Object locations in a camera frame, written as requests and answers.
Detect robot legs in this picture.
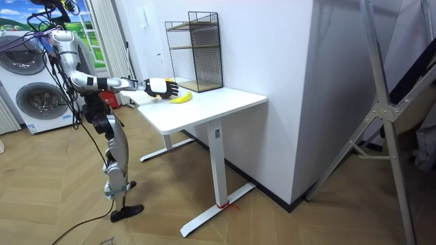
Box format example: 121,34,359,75
80,93,145,224

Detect landscape wall poster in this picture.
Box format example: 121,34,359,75
0,0,107,69

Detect yellow banana soft toy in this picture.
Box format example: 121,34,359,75
169,91,193,104

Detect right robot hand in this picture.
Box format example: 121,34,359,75
142,78,180,101

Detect silver metal frame stand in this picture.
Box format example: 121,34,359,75
305,0,436,245

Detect cable bundle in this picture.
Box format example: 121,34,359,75
0,30,52,54

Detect white desk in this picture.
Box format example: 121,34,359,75
121,77,268,238

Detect black floor cable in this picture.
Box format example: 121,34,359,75
50,118,116,245

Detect red box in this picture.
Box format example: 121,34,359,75
99,89,121,110

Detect robot body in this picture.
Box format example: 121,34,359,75
27,0,97,98

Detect red string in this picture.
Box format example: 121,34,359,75
215,201,240,211

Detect black wire rack wooden shelves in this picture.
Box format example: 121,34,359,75
164,11,225,94

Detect white washing machine tower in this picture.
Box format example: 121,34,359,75
0,30,88,135

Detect white radiator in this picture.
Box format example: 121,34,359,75
0,94,22,136

